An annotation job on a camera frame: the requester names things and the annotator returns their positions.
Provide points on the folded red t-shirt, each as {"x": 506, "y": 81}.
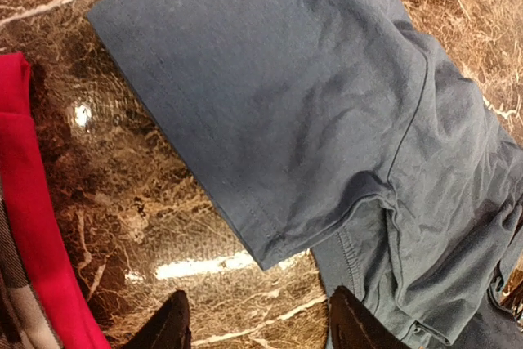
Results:
{"x": 31, "y": 216}

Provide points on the blue garment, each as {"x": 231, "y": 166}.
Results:
{"x": 335, "y": 126}

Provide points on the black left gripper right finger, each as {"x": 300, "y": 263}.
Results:
{"x": 352, "y": 326}

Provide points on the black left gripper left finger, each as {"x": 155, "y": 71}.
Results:
{"x": 167, "y": 328}

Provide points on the black white plaid shirt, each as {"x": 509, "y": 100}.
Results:
{"x": 23, "y": 321}

